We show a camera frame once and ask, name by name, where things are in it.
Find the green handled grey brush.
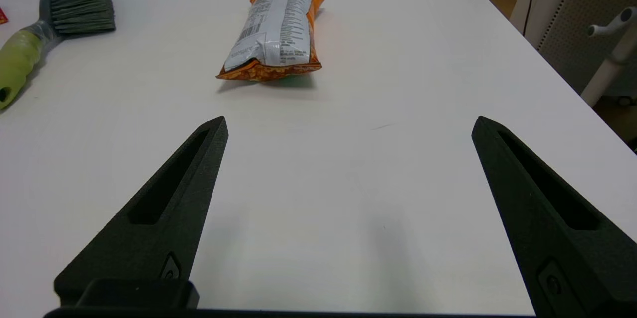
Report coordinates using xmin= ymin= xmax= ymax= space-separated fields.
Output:
xmin=0 ymin=0 xmax=116 ymax=110

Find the white side table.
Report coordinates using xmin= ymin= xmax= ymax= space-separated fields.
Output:
xmin=581 ymin=7 xmax=637 ymax=107

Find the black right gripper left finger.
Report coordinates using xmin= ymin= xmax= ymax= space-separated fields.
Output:
xmin=54 ymin=116 xmax=229 ymax=309

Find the orange snack bag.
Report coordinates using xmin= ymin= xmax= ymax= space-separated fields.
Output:
xmin=216 ymin=0 xmax=327 ymax=82

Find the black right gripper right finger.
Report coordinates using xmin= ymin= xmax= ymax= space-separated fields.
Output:
xmin=471 ymin=116 xmax=637 ymax=318

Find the white table crank handle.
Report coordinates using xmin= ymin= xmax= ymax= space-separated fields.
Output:
xmin=587 ymin=8 xmax=637 ymax=37

